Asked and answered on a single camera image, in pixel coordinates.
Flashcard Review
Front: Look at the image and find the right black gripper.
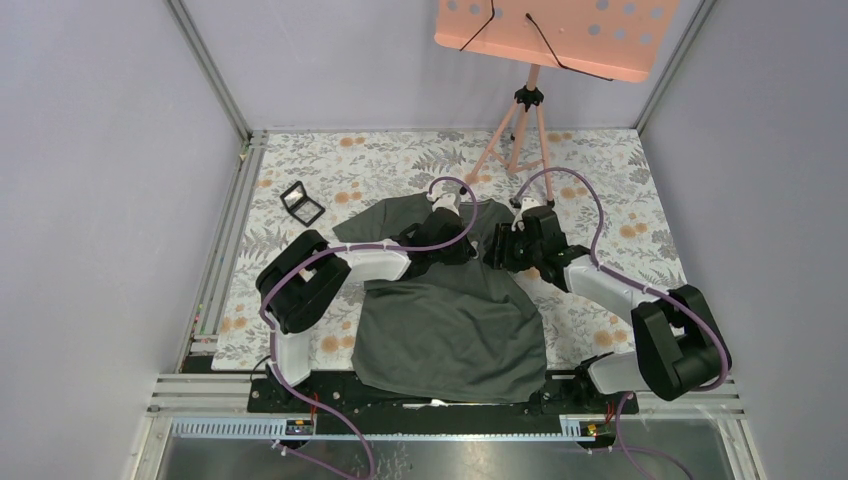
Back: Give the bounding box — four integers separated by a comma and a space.
483, 222, 543, 271

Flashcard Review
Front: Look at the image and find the dark green t-shirt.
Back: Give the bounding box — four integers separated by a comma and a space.
331, 192, 549, 405

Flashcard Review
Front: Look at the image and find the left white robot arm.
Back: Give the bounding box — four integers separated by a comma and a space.
256, 206, 479, 411

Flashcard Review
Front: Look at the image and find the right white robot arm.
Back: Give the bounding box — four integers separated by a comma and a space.
485, 205, 732, 412

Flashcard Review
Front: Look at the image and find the black brooch display box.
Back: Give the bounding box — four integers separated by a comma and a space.
279, 181, 326, 227

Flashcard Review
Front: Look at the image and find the floral table mat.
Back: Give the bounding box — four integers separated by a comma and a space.
212, 129, 686, 371

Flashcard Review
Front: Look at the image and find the pink music stand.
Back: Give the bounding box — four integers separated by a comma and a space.
434, 0, 679, 180

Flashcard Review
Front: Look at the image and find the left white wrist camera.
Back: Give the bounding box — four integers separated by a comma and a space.
428, 193, 460, 216

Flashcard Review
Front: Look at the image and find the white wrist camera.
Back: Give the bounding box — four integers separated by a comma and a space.
511, 197, 541, 231
428, 193, 460, 216

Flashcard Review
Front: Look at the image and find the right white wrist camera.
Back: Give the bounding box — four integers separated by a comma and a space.
511, 197, 541, 231

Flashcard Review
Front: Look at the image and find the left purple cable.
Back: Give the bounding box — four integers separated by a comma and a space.
258, 177, 480, 480

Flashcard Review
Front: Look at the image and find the purple cable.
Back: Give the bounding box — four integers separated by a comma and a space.
513, 166, 731, 480
258, 177, 480, 480

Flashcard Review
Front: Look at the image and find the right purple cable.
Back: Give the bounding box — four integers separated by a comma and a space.
513, 166, 731, 480

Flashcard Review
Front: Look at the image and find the slotted cable duct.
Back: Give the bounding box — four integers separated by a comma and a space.
171, 410, 599, 442

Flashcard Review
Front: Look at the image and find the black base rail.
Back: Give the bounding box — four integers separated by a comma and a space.
247, 370, 639, 436

